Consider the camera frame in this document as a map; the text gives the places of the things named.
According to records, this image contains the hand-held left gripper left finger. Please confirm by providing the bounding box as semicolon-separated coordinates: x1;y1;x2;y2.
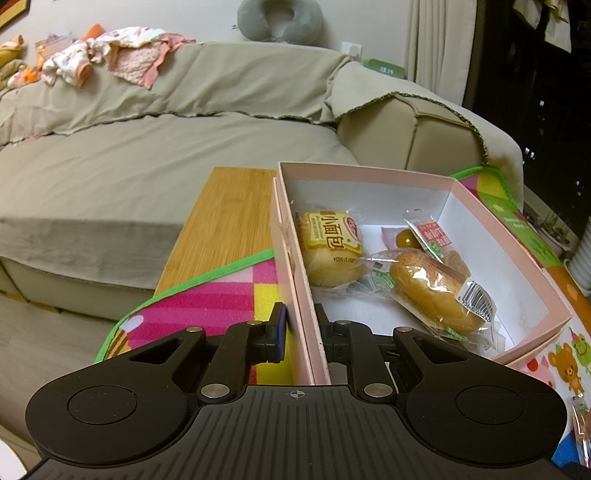
115;302;287;406

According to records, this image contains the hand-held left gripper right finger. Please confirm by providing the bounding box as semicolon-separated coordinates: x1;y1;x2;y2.
315;304;490;400

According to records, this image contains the pink cardboard box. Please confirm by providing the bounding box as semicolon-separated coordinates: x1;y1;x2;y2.
270;161;573;386

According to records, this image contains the round bread packet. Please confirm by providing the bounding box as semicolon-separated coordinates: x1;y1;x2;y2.
295;210;370;289

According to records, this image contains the brown long bread packet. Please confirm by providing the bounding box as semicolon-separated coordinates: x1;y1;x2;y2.
369;247;504;347

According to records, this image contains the braised eggs packet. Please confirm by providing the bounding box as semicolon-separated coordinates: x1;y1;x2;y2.
381;208;453;259

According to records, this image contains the bread slice packet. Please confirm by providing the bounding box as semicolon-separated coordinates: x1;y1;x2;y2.
443;251;472;282

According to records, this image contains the colourful cartoon play mat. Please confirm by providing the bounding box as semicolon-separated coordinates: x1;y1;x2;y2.
95;166;591;462

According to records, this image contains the beige sofa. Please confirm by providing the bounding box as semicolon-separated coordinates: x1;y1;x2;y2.
0;41;525;324

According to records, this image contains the white ribbed planter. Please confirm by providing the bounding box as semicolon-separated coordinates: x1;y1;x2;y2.
566;240;591;296

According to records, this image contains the cream throw blanket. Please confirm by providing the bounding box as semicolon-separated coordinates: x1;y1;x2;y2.
323;58;525;185

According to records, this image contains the green digital clock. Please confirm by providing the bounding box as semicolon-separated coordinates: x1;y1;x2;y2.
362;58;408;80

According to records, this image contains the dark glass balcony door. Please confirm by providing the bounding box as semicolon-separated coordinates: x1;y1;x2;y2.
475;0;591;259

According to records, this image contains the pink quilted baby garment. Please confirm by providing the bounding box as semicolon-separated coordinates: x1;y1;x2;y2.
95;28;197;89

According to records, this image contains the grey neck pillow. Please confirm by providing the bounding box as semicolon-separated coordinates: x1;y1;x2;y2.
236;0;326;47

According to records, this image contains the white curtain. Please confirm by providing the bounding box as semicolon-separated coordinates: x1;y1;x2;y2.
406;0;476;104

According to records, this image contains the white floral baby garment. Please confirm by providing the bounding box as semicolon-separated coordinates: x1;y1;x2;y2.
41;39;105;88

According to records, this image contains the yellow plush toy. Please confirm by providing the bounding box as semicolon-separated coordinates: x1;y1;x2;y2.
0;34;26;88

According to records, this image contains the red framed wall picture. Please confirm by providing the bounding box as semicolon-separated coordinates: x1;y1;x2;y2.
0;0;31;31

